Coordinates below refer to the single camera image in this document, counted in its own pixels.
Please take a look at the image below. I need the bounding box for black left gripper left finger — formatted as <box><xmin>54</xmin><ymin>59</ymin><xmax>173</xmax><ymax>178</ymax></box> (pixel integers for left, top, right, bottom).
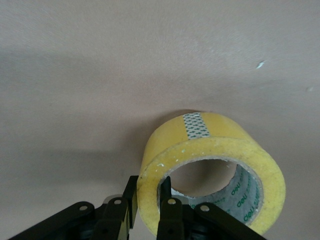
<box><xmin>8</xmin><ymin>175</ymin><xmax>140</xmax><ymax>240</ymax></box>

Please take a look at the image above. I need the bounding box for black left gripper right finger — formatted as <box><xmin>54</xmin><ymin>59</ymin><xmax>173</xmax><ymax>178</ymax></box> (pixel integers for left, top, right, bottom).
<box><xmin>156</xmin><ymin>176</ymin><xmax>271</xmax><ymax>240</ymax></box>

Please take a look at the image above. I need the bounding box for yellow packing tape roll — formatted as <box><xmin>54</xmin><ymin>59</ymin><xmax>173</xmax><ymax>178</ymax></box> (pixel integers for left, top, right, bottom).
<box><xmin>138</xmin><ymin>109</ymin><xmax>287</xmax><ymax>236</ymax></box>

